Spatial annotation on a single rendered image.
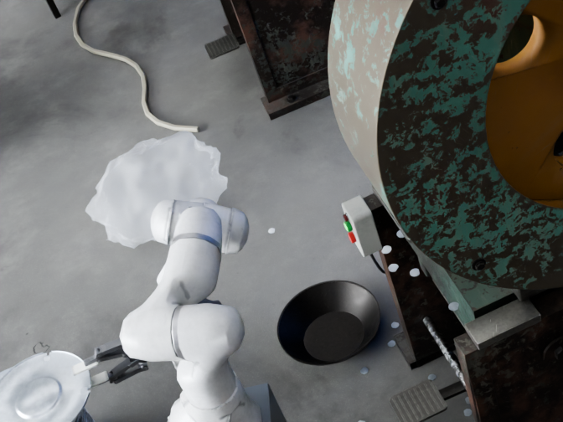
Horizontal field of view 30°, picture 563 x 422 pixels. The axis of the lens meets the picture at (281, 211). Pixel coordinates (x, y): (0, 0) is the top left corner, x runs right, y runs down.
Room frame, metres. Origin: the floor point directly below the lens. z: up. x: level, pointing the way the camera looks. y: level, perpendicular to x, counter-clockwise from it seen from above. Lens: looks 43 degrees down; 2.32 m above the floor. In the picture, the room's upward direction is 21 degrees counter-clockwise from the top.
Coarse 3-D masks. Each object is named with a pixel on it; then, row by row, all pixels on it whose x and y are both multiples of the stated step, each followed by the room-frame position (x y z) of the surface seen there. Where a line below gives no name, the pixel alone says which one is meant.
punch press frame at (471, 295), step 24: (528, 24) 1.33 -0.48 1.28; (504, 48) 1.35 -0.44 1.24; (432, 264) 1.55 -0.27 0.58; (456, 288) 1.41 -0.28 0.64; (480, 288) 1.38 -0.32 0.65; (504, 288) 1.36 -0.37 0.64; (552, 288) 1.35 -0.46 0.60; (456, 312) 1.46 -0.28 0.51; (480, 312) 1.33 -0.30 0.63; (432, 336) 1.68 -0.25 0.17; (456, 360) 1.58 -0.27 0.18
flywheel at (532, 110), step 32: (544, 0) 1.14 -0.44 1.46; (544, 32) 1.15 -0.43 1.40; (512, 64) 1.16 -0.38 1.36; (544, 64) 1.14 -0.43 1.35; (512, 96) 1.14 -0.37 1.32; (544, 96) 1.14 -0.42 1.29; (512, 128) 1.14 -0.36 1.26; (544, 128) 1.14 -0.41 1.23; (512, 160) 1.14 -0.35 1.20; (544, 160) 1.14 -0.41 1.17; (544, 192) 1.14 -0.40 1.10
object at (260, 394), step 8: (264, 384) 1.51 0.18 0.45; (248, 392) 1.51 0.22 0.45; (256, 392) 1.50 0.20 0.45; (264, 392) 1.49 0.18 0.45; (256, 400) 1.48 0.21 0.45; (264, 400) 1.47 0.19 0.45; (272, 400) 1.48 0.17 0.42; (264, 408) 1.45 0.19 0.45; (272, 408) 1.46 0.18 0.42; (264, 416) 1.43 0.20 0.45; (272, 416) 1.43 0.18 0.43; (280, 416) 1.48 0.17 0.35
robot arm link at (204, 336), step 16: (208, 304) 1.44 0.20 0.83; (176, 320) 1.43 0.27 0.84; (192, 320) 1.41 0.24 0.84; (208, 320) 1.40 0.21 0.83; (224, 320) 1.39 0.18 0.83; (240, 320) 1.40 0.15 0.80; (176, 336) 1.40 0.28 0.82; (192, 336) 1.39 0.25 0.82; (208, 336) 1.38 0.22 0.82; (224, 336) 1.37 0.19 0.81; (240, 336) 1.38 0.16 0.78; (176, 352) 1.39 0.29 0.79; (192, 352) 1.38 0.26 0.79; (208, 352) 1.36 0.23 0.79; (224, 352) 1.36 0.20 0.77; (192, 368) 1.42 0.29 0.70; (208, 368) 1.37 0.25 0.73; (224, 368) 1.40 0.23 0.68; (192, 384) 1.39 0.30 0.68; (208, 384) 1.39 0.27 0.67; (224, 384) 1.40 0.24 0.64; (192, 400) 1.41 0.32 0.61; (208, 400) 1.39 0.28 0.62; (224, 400) 1.39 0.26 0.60
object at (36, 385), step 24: (24, 360) 1.99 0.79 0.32; (72, 360) 1.93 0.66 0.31; (0, 384) 1.94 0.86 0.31; (24, 384) 1.91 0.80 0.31; (48, 384) 1.87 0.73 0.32; (72, 384) 1.85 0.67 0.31; (0, 408) 1.86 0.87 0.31; (24, 408) 1.83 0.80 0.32; (48, 408) 1.80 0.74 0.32; (72, 408) 1.77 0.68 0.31
